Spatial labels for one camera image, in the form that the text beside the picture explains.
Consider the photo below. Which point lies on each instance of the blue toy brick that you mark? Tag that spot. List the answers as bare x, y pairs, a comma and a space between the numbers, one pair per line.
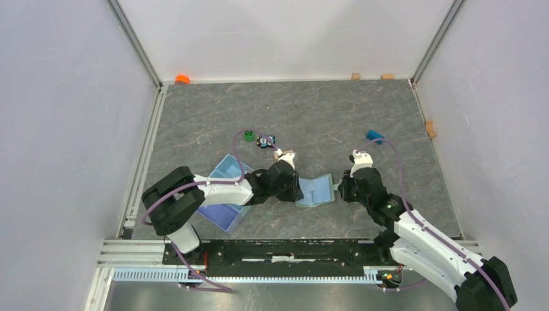
375, 136

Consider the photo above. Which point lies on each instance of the black blue owl toy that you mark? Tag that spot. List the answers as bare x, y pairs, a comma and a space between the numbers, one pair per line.
265, 141

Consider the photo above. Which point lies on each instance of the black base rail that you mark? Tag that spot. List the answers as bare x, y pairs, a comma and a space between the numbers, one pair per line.
340, 257

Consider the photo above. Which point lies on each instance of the curved wooden piece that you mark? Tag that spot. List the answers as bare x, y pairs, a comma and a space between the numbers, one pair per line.
429, 127

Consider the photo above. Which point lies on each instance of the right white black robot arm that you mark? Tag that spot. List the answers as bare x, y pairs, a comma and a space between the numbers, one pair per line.
471, 281

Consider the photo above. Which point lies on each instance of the aluminium frame rail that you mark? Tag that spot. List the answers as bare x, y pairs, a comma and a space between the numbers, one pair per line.
183, 275

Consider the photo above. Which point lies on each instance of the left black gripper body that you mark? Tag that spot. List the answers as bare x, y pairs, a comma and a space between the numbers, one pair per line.
288, 192

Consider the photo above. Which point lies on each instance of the blue three-compartment organizer tray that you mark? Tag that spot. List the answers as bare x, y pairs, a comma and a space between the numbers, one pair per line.
226, 215

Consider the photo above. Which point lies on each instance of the orange round cap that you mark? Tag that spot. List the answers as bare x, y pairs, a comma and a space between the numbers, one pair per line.
181, 79

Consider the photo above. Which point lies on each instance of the green toy cube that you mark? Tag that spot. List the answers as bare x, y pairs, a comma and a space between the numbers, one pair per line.
249, 136

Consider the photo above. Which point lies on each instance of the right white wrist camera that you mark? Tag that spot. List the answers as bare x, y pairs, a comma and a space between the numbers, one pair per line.
360, 159

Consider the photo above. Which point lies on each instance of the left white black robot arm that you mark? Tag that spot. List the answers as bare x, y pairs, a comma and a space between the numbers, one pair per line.
171, 202

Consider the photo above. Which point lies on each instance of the green card holder wallet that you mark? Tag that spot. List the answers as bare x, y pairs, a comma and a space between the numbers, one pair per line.
316, 192

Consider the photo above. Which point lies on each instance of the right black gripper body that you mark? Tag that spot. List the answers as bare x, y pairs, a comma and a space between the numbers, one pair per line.
349, 193

